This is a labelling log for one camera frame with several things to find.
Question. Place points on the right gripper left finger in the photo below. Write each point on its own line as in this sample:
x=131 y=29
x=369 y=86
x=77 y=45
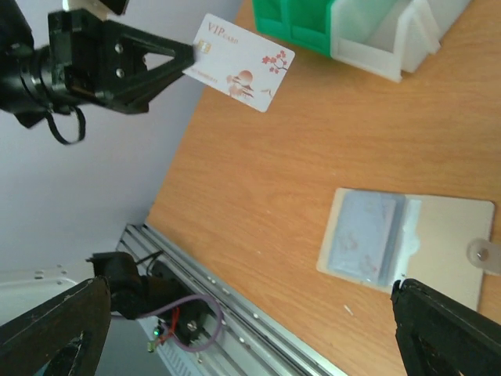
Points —
x=65 y=335

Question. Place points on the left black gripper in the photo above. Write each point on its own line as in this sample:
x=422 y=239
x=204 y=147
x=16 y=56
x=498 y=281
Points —
x=82 y=70

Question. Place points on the green bin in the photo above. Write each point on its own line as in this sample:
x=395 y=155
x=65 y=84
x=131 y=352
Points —
x=309 y=24
x=271 y=17

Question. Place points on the vip card sleeve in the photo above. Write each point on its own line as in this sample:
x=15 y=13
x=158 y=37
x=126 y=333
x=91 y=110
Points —
x=238 y=63
x=365 y=235

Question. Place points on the green bin far left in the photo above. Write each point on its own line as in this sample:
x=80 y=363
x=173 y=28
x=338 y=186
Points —
x=271 y=17

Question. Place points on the grey slotted cable duct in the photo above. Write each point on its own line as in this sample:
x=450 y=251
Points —
x=176 y=361

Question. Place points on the left controller board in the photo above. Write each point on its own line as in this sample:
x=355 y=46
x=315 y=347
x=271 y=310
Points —
x=161 y=333

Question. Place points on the aluminium front rail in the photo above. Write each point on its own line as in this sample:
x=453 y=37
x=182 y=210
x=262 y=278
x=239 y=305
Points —
x=251 y=342

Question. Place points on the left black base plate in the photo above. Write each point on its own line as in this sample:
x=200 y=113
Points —
x=196 y=321

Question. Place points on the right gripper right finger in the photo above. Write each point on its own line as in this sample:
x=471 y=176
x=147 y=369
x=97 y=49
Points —
x=437 y=335

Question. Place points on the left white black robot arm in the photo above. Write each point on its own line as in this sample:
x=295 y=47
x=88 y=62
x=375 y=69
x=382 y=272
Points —
x=25 y=69

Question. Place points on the white bin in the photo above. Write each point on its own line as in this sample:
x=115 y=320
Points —
x=387 y=38

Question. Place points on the green bin middle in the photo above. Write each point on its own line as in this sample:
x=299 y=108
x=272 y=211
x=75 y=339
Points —
x=309 y=24

